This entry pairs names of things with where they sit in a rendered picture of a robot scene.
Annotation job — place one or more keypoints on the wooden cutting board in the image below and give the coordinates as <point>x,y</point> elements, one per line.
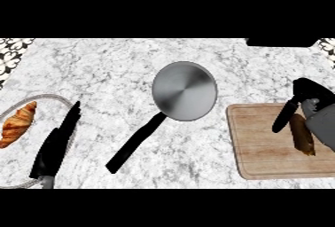
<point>270,147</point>

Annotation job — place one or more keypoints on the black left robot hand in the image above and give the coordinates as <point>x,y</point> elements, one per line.
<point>54,143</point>

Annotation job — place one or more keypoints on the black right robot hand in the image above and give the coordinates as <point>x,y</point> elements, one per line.
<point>305,90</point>

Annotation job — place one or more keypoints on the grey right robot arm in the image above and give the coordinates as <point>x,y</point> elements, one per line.
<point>321,121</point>

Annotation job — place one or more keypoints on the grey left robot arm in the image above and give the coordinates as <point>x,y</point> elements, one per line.
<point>47,182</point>

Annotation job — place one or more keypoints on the golden croissant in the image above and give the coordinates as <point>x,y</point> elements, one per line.
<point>16,124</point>

